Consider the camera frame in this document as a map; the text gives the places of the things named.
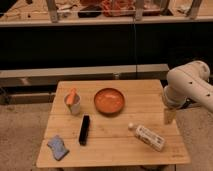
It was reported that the white plastic bottle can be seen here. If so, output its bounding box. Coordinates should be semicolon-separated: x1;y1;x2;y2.
128;123;165;151

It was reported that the wooden folding table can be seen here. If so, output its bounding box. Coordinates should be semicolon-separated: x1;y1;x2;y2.
36;80;190;168

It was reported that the long wooden bench beam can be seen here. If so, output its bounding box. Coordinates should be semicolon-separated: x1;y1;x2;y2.
0;64;169;87

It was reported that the black rectangular brush block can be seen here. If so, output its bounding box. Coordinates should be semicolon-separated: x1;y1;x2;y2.
79;115;90;145

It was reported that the blue sponge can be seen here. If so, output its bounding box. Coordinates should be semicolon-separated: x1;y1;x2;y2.
47;135;69;161

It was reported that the white cup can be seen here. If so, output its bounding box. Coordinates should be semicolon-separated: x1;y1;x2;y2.
64;94;81;115

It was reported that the orange carrot in cup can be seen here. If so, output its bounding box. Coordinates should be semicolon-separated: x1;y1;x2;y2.
66;88;76;105

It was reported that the red cloth on shelf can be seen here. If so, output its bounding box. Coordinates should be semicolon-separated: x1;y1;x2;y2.
101;0;135;17

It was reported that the orange round bowl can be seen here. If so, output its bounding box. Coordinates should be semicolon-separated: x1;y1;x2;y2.
94;88;125;115

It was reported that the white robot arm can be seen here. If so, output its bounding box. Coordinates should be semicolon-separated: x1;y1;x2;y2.
162;60;213;124

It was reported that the black object on shelf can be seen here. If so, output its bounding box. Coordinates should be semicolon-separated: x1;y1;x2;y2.
78;5;102;18

